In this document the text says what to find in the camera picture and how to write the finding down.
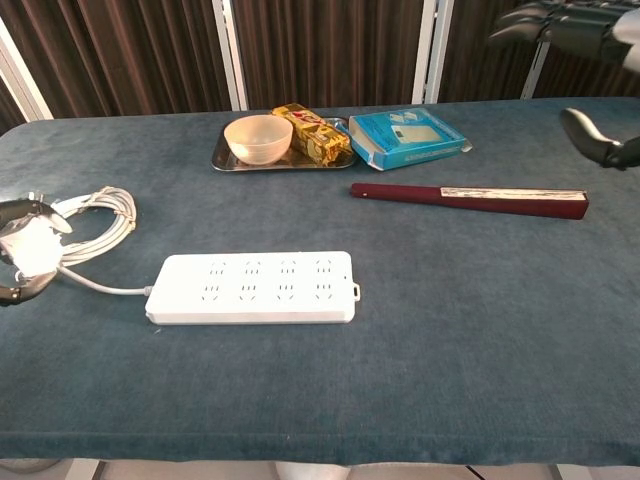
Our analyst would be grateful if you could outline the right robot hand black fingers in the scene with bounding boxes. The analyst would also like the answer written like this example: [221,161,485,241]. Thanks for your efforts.
[487,0,640,171]

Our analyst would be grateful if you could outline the white power strip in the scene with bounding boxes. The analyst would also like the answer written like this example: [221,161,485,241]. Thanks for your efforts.
[144,250,361,326]

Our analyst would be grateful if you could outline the blue tablecloth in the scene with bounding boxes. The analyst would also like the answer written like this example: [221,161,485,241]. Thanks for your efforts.
[0,97,640,466]

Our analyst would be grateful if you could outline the gold snack package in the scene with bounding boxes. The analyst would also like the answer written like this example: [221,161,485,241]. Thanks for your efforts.
[270,103,351,168]

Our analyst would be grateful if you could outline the cream plastic bowl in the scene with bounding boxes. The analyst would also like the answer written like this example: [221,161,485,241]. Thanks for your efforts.
[223,114,295,166]

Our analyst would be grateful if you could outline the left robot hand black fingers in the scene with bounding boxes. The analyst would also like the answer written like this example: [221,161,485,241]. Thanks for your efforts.
[0,198,74,307]

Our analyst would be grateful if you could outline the white cable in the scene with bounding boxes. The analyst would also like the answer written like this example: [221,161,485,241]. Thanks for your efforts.
[49,186,156,297]

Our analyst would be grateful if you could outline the dark red folded fan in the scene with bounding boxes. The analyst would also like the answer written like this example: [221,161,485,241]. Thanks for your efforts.
[349,182,591,221]

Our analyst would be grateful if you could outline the white partition frame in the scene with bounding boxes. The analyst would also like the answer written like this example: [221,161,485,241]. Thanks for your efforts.
[0,27,55,123]
[411,0,455,105]
[211,0,250,112]

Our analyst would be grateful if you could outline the steel rectangular tray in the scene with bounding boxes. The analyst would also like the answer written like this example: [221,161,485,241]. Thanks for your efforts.
[210,116,357,173]

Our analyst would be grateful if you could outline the dark brown curtain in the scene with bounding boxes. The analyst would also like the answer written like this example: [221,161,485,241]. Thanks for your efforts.
[232,0,426,109]
[532,47,640,100]
[0,74,27,137]
[0,0,235,120]
[438,0,539,104]

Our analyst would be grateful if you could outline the grey partition frame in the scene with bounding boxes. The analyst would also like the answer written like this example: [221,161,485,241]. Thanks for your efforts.
[519,42,551,100]

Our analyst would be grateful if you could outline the blue cardboard box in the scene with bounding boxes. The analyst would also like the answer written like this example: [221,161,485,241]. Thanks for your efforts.
[347,107,474,173]

